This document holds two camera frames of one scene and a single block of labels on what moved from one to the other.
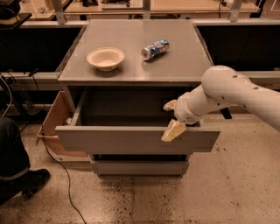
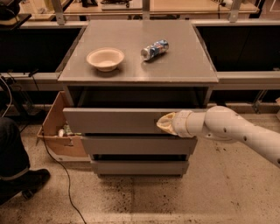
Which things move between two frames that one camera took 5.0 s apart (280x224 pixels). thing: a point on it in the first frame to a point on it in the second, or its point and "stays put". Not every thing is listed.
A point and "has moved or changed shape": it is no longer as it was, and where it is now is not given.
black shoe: [25, 184] stays put
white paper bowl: [106, 59] stays put
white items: [68, 120] to [66, 130]
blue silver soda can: [155, 49] stays put
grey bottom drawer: [140, 167] stays put
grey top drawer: [129, 122] has moved or changed shape
